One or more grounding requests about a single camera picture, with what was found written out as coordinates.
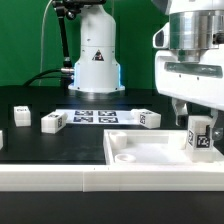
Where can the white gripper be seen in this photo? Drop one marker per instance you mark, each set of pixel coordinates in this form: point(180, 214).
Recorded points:
point(201, 83)

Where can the white square tabletop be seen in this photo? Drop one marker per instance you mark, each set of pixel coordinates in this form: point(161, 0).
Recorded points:
point(146, 147)

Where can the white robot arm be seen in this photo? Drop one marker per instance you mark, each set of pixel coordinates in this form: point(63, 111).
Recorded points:
point(194, 25)

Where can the printed marker sheet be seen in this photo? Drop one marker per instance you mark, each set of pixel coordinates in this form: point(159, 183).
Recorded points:
point(99, 117)

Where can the white obstacle fence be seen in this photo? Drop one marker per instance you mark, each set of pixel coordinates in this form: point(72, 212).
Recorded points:
point(90, 178)

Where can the white part left edge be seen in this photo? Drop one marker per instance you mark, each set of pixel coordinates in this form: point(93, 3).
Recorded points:
point(1, 139)

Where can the black camera stand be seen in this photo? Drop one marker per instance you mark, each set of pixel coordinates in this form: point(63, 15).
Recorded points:
point(69, 9)

